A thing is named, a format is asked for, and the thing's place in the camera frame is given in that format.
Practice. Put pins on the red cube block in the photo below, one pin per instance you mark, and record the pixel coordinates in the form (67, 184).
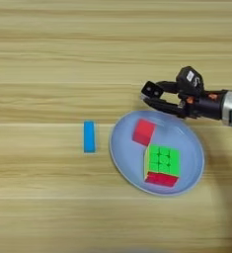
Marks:
(143, 131)

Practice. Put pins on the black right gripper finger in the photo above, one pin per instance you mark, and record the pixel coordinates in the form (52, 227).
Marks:
(162, 104)
(169, 86)

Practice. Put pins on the blue rectangular block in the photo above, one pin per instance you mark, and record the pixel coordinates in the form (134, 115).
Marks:
(89, 136)

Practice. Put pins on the Rubik's cube green red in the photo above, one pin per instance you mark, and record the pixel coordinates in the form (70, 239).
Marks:
(163, 161)

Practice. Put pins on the light blue round plate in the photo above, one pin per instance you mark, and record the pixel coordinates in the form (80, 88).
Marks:
(127, 158)

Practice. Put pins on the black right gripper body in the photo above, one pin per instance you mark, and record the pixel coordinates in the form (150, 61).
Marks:
(206, 105)

